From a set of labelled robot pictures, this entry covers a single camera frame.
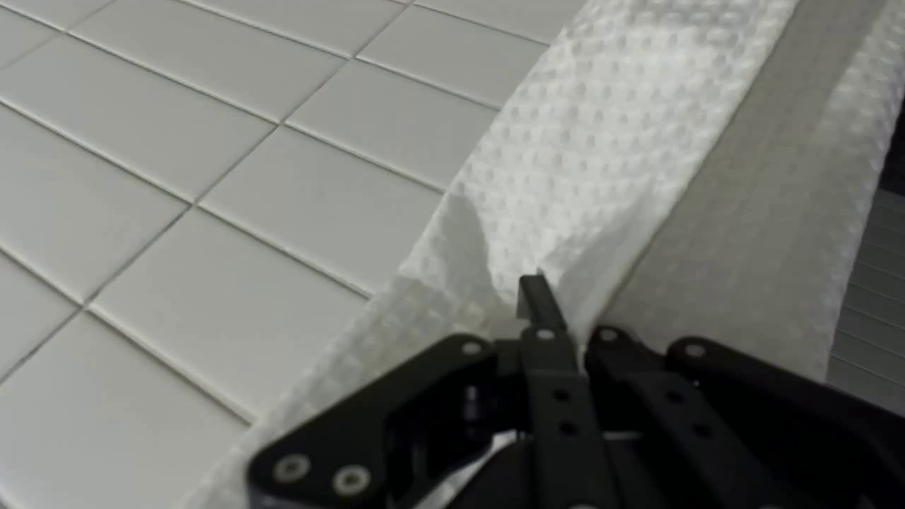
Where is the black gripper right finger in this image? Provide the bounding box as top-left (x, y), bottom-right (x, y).
top-left (581, 326), bottom-right (905, 509)

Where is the white shower curtain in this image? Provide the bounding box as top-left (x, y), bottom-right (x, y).
top-left (177, 0), bottom-right (905, 509)

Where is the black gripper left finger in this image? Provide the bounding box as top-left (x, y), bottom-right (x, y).
top-left (246, 276), bottom-right (618, 509)

